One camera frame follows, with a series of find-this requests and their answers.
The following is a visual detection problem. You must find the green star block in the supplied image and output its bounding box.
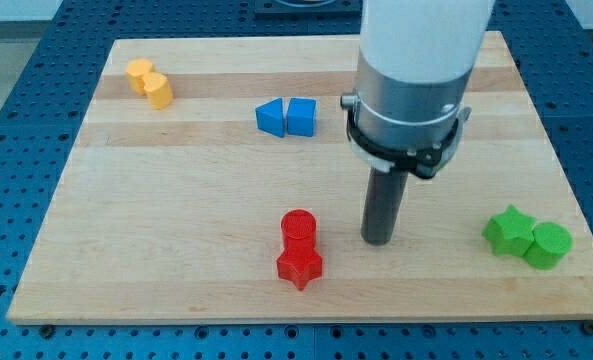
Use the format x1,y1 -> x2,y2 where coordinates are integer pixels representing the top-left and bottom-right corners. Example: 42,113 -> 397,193
482,205 -> 537,257

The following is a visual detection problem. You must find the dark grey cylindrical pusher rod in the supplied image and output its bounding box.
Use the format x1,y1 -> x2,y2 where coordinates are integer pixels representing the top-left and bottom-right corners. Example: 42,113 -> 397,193
361,169 -> 408,245

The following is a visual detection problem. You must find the red cylinder block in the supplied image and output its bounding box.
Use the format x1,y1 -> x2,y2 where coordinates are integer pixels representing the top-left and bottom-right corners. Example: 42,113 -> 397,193
281,209 -> 317,256

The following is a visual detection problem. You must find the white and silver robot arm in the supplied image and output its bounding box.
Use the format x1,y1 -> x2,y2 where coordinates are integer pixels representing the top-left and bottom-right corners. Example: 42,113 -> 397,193
340,0 -> 495,245

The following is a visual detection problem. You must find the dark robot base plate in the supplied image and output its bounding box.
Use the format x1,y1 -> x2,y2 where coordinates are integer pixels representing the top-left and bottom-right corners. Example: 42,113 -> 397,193
253,0 -> 362,17

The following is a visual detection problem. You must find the yellow cylinder block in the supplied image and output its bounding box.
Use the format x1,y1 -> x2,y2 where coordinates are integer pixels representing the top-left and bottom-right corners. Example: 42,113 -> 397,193
143,72 -> 174,110

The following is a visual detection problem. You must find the yellow hexagon block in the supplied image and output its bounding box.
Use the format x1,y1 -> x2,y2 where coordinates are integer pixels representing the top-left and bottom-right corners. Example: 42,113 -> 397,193
125,58 -> 155,95

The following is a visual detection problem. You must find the blue triangle block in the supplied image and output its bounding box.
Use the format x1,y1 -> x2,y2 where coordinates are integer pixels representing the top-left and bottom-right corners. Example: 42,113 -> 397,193
255,98 -> 286,138

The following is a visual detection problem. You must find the red star block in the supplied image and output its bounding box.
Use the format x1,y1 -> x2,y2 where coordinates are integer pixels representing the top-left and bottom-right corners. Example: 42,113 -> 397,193
276,249 -> 323,291

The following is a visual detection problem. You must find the green cylinder block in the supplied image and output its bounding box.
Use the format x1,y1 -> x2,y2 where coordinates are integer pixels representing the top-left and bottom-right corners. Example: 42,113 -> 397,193
523,222 -> 573,270

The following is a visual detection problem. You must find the wooden board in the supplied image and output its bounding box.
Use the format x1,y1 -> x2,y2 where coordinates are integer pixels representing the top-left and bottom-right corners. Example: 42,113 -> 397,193
7,31 -> 593,325

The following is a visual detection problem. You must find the blue cube block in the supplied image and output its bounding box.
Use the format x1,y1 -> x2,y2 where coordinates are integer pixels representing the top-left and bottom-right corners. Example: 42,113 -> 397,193
286,98 -> 317,137

